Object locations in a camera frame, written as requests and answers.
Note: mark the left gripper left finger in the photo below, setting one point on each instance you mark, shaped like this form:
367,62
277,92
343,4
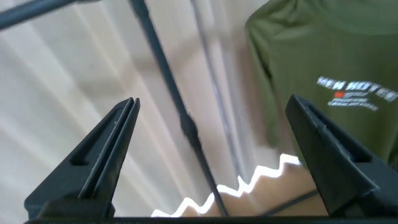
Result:
62,193

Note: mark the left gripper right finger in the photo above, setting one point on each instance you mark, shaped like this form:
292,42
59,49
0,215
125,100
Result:
342,177

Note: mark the green printed t-shirt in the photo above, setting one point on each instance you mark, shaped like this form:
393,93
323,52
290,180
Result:
311,46

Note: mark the black clothes rack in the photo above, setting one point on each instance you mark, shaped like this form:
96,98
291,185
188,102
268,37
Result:
186,123

